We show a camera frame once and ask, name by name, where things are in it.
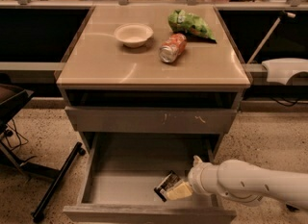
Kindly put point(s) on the black rxbar chocolate bar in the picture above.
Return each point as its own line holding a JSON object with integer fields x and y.
{"x": 170, "y": 181}

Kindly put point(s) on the closed top drawer front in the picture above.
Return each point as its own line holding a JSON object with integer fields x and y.
{"x": 151, "y": 120}

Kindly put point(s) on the green chip bag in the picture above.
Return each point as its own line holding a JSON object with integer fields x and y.
{"x": 181, "y": 21}

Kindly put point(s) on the white curved robot base part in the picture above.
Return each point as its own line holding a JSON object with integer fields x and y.
{"x": 282, "y": 70}

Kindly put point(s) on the white ceramic bowl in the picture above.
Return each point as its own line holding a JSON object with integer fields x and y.
{"x": 133, "y": 35}

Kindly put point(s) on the white rod with black tip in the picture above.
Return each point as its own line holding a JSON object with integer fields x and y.
{"x": 281, "y": 16}

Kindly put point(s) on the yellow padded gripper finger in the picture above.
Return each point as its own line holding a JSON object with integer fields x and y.
{"x": 179, "y": 191}

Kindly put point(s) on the orange soda can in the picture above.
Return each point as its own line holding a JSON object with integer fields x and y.
{"x": 172, "y": 48}

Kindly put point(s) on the grey drawer cabinet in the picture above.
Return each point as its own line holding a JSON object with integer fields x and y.
{"x": 101, "y": 72}

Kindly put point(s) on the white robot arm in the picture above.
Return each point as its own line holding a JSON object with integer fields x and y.
{"x": 242, "y": 182}

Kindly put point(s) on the open middle drawer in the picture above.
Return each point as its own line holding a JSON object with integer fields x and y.
{"x": 124, "y": 169}

